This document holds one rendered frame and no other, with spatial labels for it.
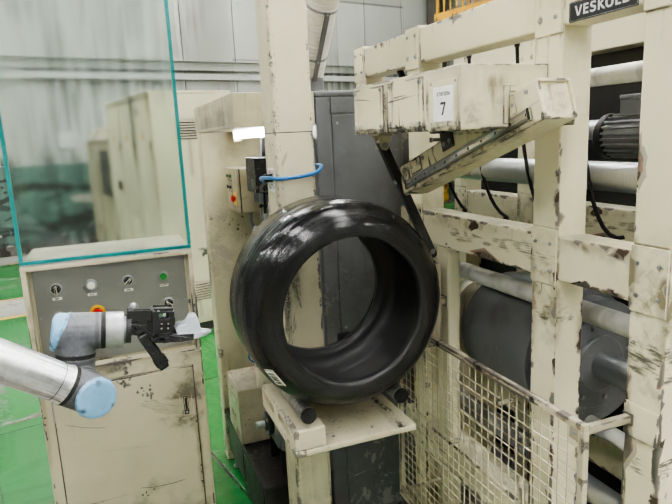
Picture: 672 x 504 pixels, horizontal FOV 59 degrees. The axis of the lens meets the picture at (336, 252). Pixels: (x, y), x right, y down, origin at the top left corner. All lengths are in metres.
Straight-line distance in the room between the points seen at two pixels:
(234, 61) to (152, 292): 9.72
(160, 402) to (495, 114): 1.53
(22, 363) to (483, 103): 1.14
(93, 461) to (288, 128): 1.35
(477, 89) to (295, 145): 0.67
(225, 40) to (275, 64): 9.86
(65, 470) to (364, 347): 1.14
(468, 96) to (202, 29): 10.33
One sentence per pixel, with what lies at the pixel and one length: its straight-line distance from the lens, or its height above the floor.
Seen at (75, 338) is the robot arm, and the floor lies 1.20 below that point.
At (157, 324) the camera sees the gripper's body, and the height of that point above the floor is 1.20.
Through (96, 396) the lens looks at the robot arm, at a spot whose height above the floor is 1.10.
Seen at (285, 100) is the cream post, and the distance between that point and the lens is 1.87.
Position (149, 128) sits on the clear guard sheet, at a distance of 2.14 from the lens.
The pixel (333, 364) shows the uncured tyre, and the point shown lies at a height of 0.93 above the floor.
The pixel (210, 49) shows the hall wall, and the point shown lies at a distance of 11.58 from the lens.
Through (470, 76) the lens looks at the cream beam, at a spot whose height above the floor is 1.75.
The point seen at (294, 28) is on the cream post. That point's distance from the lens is 1.90.
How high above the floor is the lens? 1.64
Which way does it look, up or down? 11 degrees down
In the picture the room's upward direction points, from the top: 3 degrees counter-clockwise
